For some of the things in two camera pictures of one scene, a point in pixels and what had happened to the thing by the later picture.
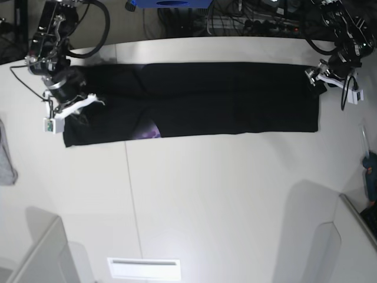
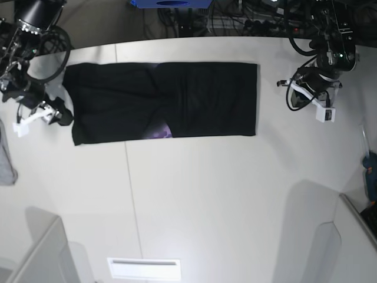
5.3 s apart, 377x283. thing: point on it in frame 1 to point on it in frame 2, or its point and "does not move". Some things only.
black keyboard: [369, 216] does not move
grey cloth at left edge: [8, 175] does not move
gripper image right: [338, 65] to [316, 81]
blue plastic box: [172, 4] does not move
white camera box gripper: [353, 96] to [323, 114]
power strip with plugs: [256, 26] does not move
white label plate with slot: [141, 267] does not move
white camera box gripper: [53, 125] to [22, 128]
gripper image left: [66, 84] to [30, 94]
